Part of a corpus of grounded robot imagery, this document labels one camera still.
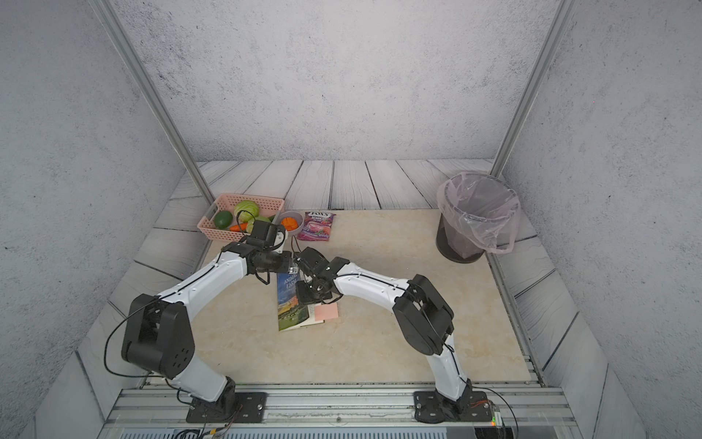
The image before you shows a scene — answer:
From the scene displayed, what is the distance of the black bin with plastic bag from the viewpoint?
86 cm

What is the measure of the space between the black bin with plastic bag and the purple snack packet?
0.45 m

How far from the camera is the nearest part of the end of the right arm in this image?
64 centimetres

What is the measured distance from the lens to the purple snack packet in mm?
1131
